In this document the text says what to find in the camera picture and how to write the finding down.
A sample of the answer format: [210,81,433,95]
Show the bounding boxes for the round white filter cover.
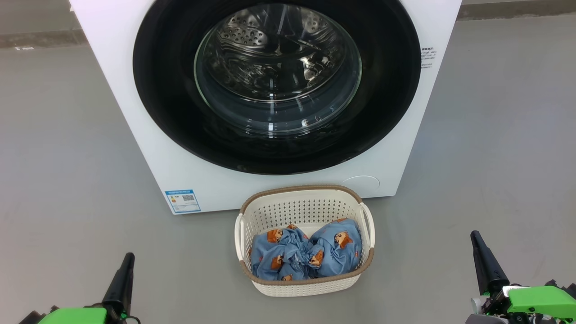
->
[341,175,381,198]

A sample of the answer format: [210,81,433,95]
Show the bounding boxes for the round black glass washer door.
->
[133,0,422,176]

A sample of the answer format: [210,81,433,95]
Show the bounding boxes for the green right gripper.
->
[466,231,576,324]

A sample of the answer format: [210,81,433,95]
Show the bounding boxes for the white front-load washing machine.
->
[68,0,463,216]

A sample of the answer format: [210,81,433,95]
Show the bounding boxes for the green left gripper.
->
[38,252,135,324]

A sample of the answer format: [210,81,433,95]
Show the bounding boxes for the blue energy label sticker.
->
[165,189,201,214]

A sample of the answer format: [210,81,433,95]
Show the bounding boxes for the blue garment with orange print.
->
[308,218,363,277]
[250,224,315,282]

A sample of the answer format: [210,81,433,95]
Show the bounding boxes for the cream perforated plastic laundry basket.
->
[234,184,375,297]

